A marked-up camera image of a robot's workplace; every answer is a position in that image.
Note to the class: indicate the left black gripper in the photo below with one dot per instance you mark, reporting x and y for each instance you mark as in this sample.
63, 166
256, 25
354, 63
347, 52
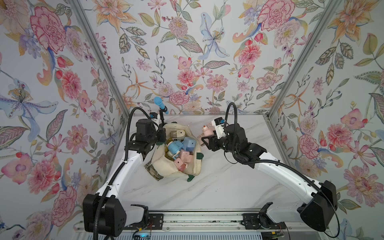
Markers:
162, 132

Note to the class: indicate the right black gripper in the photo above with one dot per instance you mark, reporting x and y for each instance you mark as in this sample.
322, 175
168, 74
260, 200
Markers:
214, 142

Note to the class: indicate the cream green tote bag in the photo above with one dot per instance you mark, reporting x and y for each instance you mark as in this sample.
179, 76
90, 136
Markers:
162, 164

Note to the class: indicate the pink round pencil sharpener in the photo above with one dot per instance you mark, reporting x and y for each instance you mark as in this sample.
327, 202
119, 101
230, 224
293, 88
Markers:
206, 132

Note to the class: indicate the blue cube pencil sharpener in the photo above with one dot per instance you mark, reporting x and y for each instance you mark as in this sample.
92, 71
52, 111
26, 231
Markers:
189, 144

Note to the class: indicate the light blue pencil sharpener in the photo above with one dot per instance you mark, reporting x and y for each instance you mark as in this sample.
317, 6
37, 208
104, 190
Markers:
174, 147

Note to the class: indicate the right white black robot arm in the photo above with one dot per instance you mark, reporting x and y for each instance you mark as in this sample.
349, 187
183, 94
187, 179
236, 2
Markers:
317, 202

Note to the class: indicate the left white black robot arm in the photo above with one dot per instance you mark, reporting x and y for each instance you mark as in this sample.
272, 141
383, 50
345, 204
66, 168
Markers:
105, 212

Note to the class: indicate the pink square pencil sharpener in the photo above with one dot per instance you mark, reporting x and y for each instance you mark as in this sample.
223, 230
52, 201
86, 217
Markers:
186, 156

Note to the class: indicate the black microphone stand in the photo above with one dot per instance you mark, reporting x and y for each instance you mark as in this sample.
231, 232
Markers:
162, 112

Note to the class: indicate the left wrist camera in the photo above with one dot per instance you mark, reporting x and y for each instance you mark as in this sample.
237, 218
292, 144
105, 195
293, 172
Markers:
155, 116

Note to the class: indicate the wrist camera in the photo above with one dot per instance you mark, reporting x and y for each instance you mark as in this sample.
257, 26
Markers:
155, 116
219, 125

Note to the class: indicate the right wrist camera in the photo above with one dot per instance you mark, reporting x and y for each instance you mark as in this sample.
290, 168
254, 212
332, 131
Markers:
219, 125

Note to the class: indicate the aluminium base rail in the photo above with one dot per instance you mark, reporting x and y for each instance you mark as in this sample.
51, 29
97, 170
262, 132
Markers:
216, 225

